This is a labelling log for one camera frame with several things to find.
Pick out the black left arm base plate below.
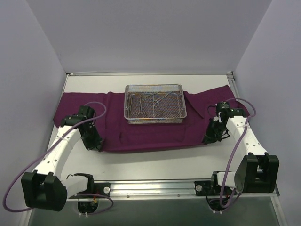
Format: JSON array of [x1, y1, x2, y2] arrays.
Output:
[[93, 182, 111, 197]]

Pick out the steel forceps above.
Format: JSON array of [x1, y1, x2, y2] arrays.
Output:
[[141, 92, 161, 106], [151, 92, 171, 107]]

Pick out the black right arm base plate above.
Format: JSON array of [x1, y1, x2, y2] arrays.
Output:
[[194, 179, 221, 197]]

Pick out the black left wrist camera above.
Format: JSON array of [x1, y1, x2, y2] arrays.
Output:
[[78, 105, 95, 120]]

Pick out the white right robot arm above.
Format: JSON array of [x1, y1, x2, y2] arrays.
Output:
[[204, 109, 279, 194]]

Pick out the steel surgical scissors left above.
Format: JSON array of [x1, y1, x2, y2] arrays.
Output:
[[134, 96, 146, 117]]

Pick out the wire mesh instrument tray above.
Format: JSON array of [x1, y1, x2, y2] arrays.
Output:
[[124, 84, 187, 124]]

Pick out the aluminium right side rail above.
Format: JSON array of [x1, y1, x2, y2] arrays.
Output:
[[227, 70, 268, 177]]

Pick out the aluminium front frame rail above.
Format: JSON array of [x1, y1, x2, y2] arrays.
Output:
[[65, 176, 280, 201]]

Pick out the steel forceps centre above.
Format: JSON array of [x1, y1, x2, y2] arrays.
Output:
[[141, 92, 161, 106]]

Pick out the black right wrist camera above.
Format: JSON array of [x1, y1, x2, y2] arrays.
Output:
[[207, 101, 230, 113]]

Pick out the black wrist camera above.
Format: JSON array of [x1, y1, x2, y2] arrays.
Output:
[[207, 101, 230, 113], [78, 105, 95, 120]]

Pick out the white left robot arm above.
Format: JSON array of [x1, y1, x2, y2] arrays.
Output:
[[21, 113, 103, 211]]

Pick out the steel forceps right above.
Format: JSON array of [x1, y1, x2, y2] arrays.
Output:
[[151, 92, 171, 107]]

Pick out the purple cloth wrap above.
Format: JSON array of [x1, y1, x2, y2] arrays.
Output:
[[54, 86, 245, 152]]

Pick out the aluminium back rail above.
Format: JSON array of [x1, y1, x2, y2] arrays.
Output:
[[67, 71, 234, 76]]

